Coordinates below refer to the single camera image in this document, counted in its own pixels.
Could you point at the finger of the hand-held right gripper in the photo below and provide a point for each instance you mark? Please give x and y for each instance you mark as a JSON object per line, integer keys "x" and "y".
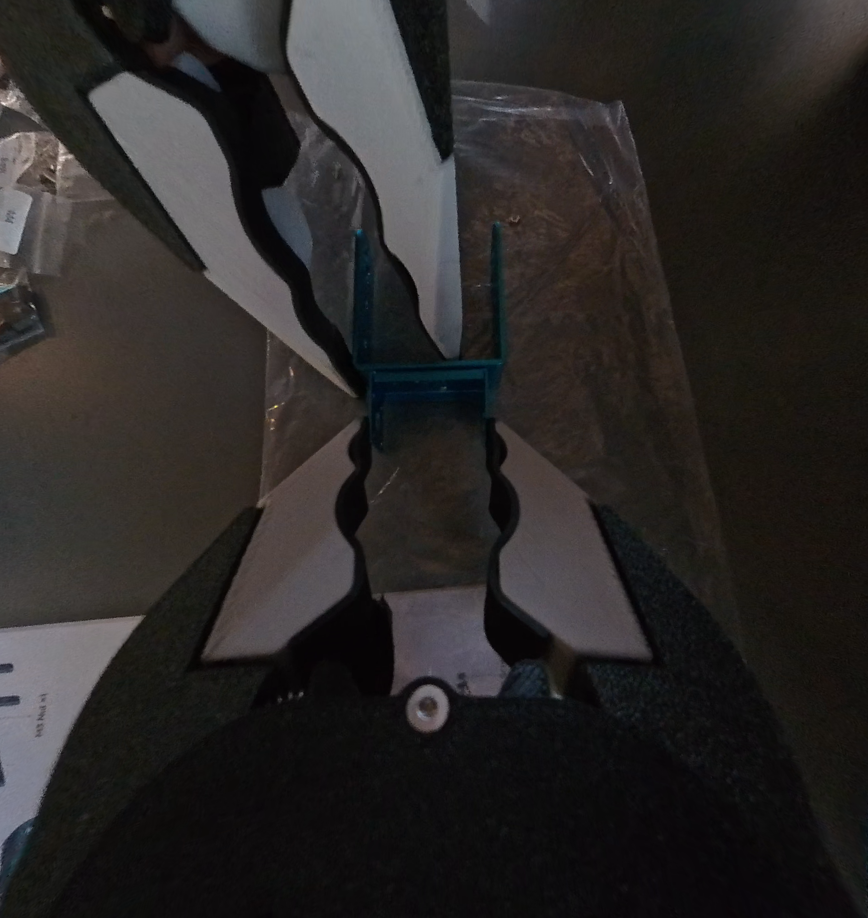
{"x": 376, "y": 107}
{"x": 176, "y": 179}

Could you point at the blue metal bracket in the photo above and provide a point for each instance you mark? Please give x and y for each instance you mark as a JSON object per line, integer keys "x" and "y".
{"x": 427, "y": 376}

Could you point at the white instruction manual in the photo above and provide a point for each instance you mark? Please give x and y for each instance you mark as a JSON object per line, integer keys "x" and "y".
{"x": 47, "y": 645}

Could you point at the grey desk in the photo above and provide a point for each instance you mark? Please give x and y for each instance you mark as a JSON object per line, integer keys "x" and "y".
{"x": 118, "y": 466}

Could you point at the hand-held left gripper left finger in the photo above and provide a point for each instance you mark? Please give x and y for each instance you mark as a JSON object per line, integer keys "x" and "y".
{"x": 276, "y": 574}

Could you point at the clear plastic bag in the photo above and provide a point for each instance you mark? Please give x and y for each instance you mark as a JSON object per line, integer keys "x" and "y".
{"x": 584, "y": 287}

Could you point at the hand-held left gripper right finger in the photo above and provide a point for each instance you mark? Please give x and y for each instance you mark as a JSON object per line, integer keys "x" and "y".
{"x": 570, "y": 574}

